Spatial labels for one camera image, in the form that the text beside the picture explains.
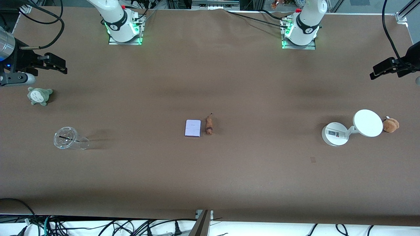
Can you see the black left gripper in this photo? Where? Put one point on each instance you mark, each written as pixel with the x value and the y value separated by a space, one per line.
pixel 412 58

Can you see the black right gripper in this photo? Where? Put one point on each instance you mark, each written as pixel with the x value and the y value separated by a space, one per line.
pixel 21 59

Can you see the lavender phone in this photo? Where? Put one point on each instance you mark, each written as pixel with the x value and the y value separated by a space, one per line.
pixel 193 127

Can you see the brown lion statue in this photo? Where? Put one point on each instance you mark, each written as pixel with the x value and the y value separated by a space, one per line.
pixel 209 126

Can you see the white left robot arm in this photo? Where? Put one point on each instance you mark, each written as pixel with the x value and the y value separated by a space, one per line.
pixel 305 23

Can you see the grey-green plush toy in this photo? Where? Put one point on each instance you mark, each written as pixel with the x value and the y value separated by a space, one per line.
pixel 38 96

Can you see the white round desk lamp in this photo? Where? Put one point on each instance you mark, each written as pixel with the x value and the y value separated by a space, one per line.
pixel 367 123

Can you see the brown plush toy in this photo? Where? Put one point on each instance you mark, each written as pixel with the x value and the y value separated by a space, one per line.
pixel 391 125

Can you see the clear plastic cup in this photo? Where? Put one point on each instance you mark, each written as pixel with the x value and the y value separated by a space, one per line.
pixel 65 137

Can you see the orange background toy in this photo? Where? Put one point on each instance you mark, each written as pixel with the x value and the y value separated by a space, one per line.
pixel 275 4

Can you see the brown paper table cover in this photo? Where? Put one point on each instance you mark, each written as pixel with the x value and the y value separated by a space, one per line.
pixel 164 180

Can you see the black power plug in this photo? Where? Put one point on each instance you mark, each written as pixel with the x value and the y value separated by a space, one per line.
pixel 178 229

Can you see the aluminium frame corner bracket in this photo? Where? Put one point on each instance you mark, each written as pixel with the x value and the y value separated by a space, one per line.
pixel 402 16

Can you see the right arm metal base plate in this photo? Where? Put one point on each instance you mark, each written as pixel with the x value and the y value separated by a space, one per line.
pixel 126 42

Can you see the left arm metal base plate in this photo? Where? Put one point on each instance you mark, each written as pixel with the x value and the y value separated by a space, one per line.
pixel 298 47

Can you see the silver metal rail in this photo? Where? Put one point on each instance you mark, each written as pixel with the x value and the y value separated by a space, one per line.
pixel 215 5

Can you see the aluminium frame post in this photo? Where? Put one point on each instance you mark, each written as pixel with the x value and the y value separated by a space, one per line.
pixel 203 226

